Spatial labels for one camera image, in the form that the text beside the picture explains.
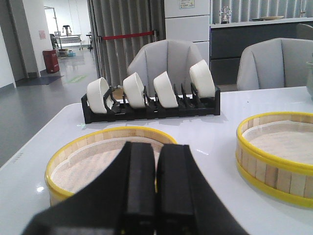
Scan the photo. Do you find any grey armchair right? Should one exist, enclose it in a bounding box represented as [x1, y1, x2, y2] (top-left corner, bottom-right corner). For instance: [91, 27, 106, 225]
[237, 38, 313, 91]

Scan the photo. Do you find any grey armchair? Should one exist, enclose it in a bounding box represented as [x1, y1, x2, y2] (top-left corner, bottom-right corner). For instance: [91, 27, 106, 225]
[237, 38, 313, 91]
[127, 40, 203, 96]

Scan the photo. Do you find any white bowl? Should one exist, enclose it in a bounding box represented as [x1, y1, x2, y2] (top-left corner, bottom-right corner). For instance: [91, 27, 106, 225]
[87, 77, 113, 114]
[123, 72, 145, 109]
[154, 71, 178, 108]
[189, 60, 215, 98]

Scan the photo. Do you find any bamboo steamer basket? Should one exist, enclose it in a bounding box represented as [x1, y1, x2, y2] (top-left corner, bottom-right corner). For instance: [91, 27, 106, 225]
[235, 112, 313, 208]
[45, 126, 176, 206]

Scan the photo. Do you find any red trash bin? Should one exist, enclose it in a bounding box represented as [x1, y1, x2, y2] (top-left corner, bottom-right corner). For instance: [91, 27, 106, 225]
[43, 49, 60, 73]

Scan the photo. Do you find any dark grey counter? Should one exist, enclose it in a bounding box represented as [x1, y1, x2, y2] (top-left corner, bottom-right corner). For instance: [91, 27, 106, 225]
[209, 17, 313, 85]

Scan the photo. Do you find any white cabinet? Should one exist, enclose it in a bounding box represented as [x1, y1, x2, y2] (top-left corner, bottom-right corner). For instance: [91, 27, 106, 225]
[164, 0, 210, 63]

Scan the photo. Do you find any red barrier belt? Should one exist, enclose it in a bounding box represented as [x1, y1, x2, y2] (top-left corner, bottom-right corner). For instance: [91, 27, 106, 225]
[98, 30, 157, 41]

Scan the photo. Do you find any black dish rack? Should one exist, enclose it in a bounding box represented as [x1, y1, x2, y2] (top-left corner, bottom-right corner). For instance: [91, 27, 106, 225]
[81, 84, 221, 124]

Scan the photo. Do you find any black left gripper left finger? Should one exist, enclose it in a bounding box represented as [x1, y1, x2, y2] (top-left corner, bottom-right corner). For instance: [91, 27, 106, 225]
[23, 142, 155, 235]

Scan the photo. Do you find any grey armchair left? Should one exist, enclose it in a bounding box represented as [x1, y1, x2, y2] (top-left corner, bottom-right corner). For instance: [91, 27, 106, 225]
[127, 40, 203, 96]

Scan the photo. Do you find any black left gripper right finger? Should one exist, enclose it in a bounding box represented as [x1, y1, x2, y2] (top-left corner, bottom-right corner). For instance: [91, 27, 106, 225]
[156, 144, 247, 235]

